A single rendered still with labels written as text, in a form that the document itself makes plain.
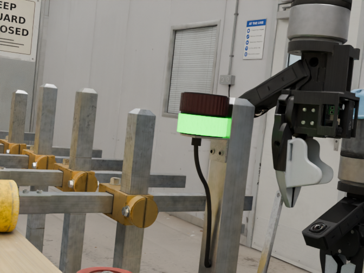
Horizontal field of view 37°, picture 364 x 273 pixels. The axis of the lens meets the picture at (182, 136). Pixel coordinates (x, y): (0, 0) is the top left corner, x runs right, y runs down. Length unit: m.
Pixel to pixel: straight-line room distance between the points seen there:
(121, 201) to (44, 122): 0.50
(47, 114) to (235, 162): 0.75
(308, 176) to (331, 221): 0.20
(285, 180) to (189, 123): 0.15
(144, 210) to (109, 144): 6.13
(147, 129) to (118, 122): 5.93
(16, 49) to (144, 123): 2.07
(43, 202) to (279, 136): 0.39
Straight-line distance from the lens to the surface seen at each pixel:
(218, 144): 0.67
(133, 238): 0.91
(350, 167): 0.89
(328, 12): 0.69
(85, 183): 1.09
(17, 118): 1.58
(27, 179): 1.13
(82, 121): 1.10
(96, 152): 1.71
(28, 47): 2.92
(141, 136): 0.88
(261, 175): 4.58
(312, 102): 0.67
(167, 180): 1.26
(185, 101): 0.64
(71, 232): 1.13
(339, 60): 0.68
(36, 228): 1.38
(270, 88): 0.71
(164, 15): 6.13
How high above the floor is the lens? 1.12
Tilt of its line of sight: 3 degrees down
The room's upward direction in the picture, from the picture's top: 6 degrees clockwise
